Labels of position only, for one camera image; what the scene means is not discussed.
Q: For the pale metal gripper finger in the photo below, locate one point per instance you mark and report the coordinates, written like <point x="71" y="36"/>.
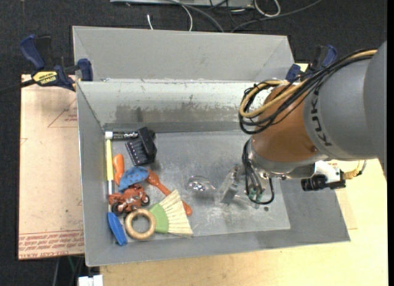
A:
<point x="234" y="175"/>
<point x="229" y="194"/>

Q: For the clear glass thing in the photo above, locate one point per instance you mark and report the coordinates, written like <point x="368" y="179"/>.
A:
<point x="200" y="184"/>

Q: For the grey metal bin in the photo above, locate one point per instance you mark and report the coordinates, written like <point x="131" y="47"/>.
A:
<point x="191" y="152"/>

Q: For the green brush with pale bristles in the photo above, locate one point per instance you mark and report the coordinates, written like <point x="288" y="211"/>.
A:
<point x="174" y="215"/>

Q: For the orange plastic spoon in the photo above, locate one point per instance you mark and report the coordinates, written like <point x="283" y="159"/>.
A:
<point x="157" y="181"/>

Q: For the black ribbed box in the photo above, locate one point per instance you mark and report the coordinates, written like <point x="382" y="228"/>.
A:
<point x="142" y="149"/>

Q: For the blue cloth with orange dots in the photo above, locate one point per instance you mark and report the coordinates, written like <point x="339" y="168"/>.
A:
<point x="134" y="175"/>

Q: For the red toy motorcycle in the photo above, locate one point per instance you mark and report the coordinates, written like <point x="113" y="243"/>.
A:
<point x="129" y="198"/>

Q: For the orange plastic scoop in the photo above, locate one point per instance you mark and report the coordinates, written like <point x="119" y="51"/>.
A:
<point x="118" y="165"/>

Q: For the blue plastic toy piece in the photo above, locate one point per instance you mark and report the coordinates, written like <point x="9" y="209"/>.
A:
<point x="117" y="228"/>

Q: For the yellow stick with white head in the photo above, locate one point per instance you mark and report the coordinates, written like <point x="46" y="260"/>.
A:
<point x="109" y="161"/>

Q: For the brown cardboard board, red print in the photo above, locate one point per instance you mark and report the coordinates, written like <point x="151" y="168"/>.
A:
<point x="49" y="161"/>

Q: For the black cylinder on white bracket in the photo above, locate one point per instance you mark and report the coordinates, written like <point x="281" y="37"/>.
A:
<point x="320" y="180"/>

